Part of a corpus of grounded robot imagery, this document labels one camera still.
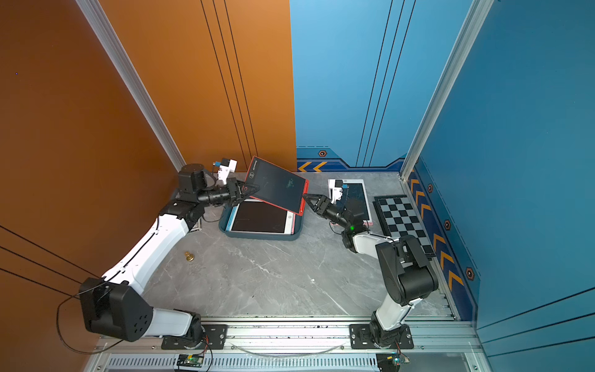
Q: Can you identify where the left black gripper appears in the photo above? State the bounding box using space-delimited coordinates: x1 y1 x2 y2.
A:
197 179 260 210

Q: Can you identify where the teal storage box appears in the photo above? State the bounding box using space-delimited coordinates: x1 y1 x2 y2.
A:
218 198 303 241

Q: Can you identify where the left green circuit board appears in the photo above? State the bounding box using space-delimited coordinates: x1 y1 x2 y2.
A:
176 353 205 370

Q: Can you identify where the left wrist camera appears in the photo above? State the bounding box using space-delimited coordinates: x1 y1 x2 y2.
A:
213 158 237 184

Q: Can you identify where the red writing tablet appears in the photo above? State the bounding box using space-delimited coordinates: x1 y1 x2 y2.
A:
245 157 309 216

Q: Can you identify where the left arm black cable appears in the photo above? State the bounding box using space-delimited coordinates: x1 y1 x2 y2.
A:
55 294 124 357

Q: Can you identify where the aluminium front rail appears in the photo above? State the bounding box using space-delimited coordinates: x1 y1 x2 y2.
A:
85 316 491 371

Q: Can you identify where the right aluminium corner post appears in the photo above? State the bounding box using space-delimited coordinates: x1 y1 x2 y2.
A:
400 0 494 181

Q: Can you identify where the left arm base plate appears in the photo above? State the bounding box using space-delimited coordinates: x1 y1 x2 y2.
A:
161 324 228 350

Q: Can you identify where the black grey chessboard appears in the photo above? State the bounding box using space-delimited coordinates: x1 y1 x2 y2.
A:
373 195 435 257

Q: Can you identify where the aluminium corner post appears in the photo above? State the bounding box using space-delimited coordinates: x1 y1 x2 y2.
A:
400 0 494 181
76 0 186 171

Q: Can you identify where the right green circuit board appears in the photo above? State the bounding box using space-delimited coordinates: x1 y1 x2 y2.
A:
376 353 411 372

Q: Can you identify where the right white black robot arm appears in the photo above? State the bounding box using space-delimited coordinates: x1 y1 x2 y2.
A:
302 194 439 349

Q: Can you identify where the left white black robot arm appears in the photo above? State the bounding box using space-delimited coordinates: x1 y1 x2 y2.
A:
78 164 259 348

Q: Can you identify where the left aluminium corner post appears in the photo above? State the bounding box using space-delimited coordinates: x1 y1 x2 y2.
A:
76 0 186 171

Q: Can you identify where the pink writing tablet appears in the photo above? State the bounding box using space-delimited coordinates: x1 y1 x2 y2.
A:
226 199 296 235
333 179 373 226

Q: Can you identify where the green circuit board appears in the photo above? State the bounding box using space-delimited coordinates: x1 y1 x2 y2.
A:
176 353 205 370
376 353 411 372

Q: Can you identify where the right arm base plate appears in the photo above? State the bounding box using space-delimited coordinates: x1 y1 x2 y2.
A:
349 322 415 350

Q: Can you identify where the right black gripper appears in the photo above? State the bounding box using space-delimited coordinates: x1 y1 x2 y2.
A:
304 196 352 232

